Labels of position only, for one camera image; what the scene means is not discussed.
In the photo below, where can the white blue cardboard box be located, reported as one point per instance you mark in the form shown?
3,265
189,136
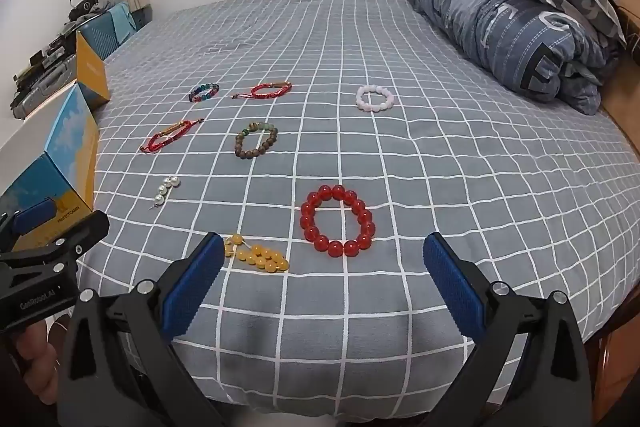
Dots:
53,154

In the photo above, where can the teal suitcase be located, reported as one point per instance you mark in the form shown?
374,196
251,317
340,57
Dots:
108,31

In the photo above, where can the person left hand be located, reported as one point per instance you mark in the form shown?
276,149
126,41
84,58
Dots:
41,376

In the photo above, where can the grey hard suitcase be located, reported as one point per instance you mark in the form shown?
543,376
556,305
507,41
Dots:
43,87

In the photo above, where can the blue patterned rolled duvet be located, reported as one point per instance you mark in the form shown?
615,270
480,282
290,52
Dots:
529,47

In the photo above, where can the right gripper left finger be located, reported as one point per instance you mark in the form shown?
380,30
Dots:
119,367

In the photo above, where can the grey checked bed sheet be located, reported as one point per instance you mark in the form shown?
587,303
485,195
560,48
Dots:
341,133

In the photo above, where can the white pearl beads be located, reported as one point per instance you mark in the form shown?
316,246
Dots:
164,189

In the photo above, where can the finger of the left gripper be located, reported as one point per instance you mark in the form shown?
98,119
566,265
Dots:
27,220
80,238

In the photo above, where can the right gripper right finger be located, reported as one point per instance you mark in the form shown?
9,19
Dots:
528,366

